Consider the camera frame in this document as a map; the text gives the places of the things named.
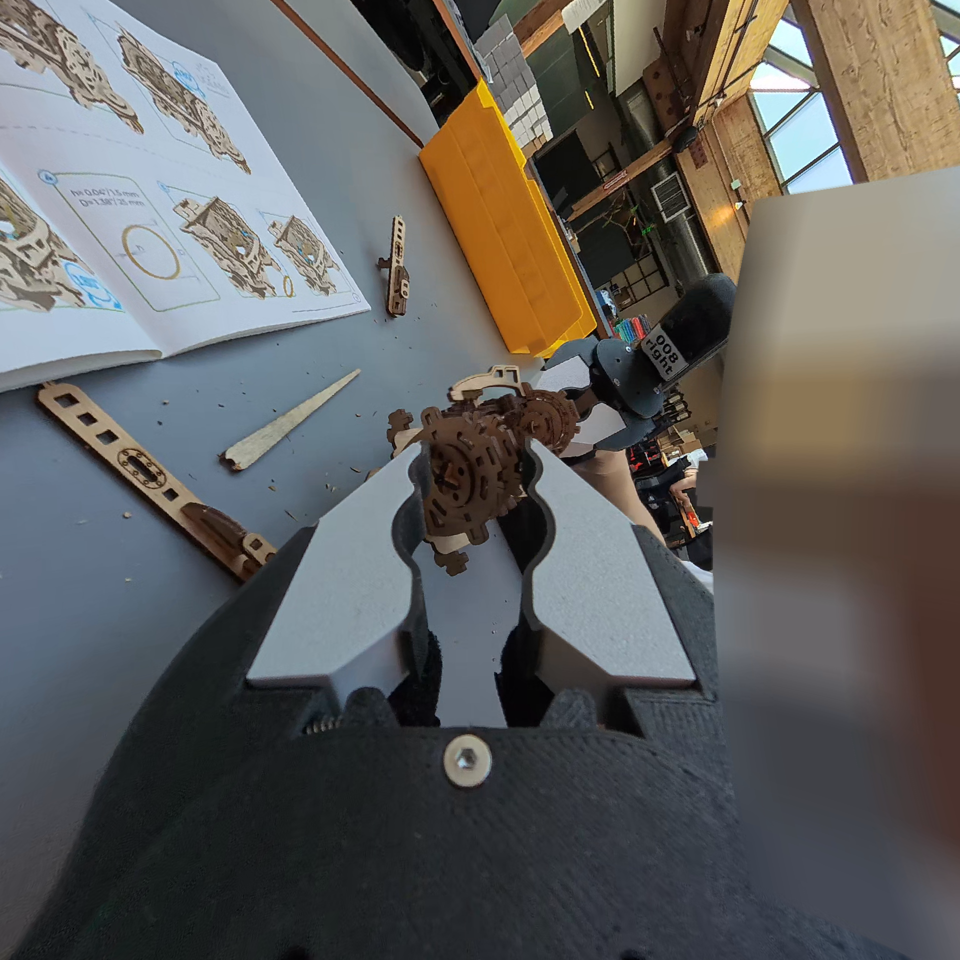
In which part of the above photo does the person's right forearm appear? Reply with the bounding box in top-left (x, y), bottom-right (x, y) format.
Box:
top-left (577, 448), bottom-right (670, 552)

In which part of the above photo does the person's white shirt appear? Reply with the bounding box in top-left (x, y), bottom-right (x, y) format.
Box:
top-left (669, 556), bottom-right (717, 597)

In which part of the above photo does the long perforated wooden strip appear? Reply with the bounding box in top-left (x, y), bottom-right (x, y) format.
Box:
top-left (37, 382), bottom-right (277, 582)

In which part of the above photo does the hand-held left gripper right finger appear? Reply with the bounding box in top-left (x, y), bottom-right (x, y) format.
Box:
top-left (519, 438), bottom-right (699, 726)

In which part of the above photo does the yellow plastic bin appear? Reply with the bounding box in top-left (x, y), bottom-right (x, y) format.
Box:
top-left (417, 78), bottom-right (599, 357)

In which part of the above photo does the wooden strip with cross peg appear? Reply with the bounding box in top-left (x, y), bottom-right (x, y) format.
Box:
top-left (377, 216), bottom-right (411, 318)

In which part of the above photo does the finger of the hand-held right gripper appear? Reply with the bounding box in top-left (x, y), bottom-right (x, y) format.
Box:
top-left (562, 411), bottom-right (640, 461)
top-left (543, 352), bottom-right (599, 396)

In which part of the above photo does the adjacent grey desk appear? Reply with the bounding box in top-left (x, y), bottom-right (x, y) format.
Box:
top-left (281, 0), bottom-right (444, 147)

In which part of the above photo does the large window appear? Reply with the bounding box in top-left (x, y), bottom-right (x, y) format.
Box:
top-left (750, 0), bottom-right (960, 198)

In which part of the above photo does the silver ventilation duct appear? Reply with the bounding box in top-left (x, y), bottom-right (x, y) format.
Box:
top-left (618, 78), bottom-right (717, 280)

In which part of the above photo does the open instruction booklet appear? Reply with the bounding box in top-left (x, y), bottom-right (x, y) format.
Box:
top-left (0, 0), bottom-right (372, 395)

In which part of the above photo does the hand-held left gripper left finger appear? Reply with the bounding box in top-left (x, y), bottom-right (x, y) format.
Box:
top-left (246, 442), bottom-right (426, 691)

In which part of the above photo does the wooden mechanical gear model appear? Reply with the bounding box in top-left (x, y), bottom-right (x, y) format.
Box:
top-left (365, 365), bottom-right (582, 577)

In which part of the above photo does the stack of grey foam tiles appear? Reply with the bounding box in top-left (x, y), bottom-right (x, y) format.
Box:
top-left (474, 30), bottom-right (543, 155)

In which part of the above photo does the pointed wooden stick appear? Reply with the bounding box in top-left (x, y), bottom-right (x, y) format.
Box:
top-left (219, 369), bottom-right (363, 472)

